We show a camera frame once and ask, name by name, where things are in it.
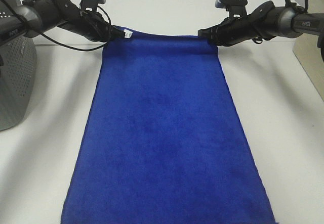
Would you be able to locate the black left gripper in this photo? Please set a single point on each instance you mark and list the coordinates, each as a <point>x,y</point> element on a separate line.
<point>90,25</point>

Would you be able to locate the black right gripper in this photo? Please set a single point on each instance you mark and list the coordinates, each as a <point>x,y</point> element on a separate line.
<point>239,26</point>

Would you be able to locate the blue microfibre towel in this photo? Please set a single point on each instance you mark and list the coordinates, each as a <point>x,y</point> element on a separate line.
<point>163,141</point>

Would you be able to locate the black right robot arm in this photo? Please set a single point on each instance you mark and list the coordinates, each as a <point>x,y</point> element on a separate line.
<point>265,23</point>

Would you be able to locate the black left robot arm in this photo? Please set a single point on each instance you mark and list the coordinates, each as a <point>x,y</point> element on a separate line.
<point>34,18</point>

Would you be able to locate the white towel label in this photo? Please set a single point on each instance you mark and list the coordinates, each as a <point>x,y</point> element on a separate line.
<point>127,33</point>

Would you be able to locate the beige plastic bin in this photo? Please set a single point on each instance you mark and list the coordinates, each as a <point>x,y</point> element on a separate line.
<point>309,56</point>

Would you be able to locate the grey perforated plastic basket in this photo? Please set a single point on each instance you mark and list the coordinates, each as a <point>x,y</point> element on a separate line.
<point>18,66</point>

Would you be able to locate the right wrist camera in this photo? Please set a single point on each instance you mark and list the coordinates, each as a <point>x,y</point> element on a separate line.
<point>231,4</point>

